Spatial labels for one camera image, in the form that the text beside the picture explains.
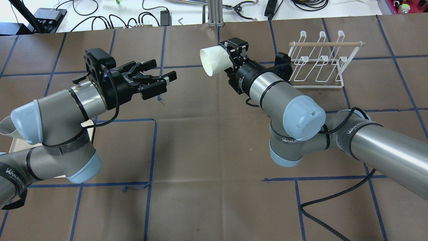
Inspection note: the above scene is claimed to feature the white wire cup rack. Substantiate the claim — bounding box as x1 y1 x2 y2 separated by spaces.
288 30 366 89

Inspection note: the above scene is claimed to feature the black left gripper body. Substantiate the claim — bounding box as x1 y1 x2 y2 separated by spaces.
100 65 138 109

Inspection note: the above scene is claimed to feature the red parts tray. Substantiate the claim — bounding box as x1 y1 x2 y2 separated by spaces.
387 0 427 14

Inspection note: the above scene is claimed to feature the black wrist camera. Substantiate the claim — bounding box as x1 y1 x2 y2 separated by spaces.
274 52 293 81
84 48 116 83

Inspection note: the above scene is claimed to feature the cream plastic tray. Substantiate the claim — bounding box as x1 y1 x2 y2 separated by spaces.
8 119 94 153

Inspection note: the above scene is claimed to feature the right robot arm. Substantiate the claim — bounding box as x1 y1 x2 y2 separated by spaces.
219 37 428 199

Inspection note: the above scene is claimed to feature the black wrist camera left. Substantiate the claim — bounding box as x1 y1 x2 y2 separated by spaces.
84 48 116 83

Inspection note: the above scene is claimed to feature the grey cup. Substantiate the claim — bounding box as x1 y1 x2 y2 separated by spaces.
0 116 17 138

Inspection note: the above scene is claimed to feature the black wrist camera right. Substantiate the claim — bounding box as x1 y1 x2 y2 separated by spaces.
274 52 293 81

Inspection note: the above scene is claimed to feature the aluminium frame post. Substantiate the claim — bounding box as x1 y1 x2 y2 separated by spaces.
207 0 224 27

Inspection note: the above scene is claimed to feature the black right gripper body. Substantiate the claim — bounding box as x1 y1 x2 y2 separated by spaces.
227 56 267 96

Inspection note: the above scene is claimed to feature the black power adapter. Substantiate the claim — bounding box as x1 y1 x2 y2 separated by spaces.
159 10 172 26

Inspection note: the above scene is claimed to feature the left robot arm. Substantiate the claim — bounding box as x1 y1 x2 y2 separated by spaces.
1 57 177 210

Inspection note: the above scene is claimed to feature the white ikea cup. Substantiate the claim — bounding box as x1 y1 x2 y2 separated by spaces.
199 45 233 77

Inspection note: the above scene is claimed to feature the coiled black cable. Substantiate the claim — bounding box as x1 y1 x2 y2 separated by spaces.
291 0 330 11

